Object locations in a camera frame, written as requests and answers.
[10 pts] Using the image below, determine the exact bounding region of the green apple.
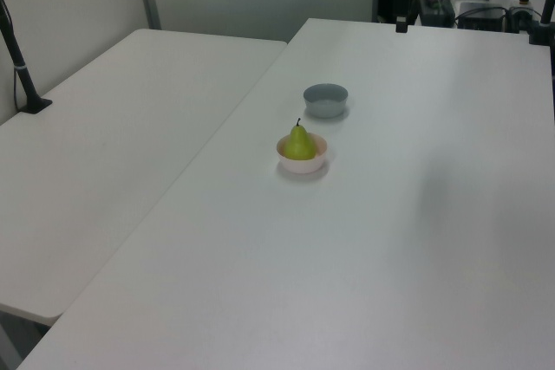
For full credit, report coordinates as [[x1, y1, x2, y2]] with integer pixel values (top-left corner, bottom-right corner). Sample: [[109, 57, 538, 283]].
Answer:
[[284, 117, 317, 161]]

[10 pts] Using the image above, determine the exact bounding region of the pale pink bowl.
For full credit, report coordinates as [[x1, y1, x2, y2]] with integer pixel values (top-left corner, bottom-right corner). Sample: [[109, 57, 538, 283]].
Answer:
[[276, 133, 329, 176]]

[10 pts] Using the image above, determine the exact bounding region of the grey bowl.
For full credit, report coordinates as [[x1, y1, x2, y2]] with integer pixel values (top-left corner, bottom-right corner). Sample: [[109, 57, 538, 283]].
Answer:
[[302, 82, 349, 120]]

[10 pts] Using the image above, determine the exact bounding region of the white side table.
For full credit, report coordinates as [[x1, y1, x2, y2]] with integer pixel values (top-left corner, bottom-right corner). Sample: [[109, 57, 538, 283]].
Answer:
[[0, 28, 290, 321]]

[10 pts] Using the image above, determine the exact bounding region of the small black table clamp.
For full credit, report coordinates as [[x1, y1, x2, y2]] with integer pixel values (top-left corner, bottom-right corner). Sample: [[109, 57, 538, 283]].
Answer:
[[395, 0, 410, 34]]

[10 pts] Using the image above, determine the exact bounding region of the black case with green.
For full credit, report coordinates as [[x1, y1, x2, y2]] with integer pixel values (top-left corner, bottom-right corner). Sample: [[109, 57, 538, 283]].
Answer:
[[417, 0, 457, 27]]

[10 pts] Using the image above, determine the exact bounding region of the black electronics box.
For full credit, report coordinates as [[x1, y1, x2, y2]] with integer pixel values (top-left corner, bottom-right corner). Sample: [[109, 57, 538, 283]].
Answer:
[[454, 2, 509, 33]]

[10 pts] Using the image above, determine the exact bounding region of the black pole with clamp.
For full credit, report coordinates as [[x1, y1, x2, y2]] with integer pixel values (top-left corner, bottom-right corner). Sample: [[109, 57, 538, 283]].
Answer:
[[527, 0, 555, 47]]

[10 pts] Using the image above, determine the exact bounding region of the black camera stand pole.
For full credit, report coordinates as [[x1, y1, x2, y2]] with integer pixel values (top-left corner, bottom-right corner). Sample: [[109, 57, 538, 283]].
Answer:
[[0, 0, 54, 115]]

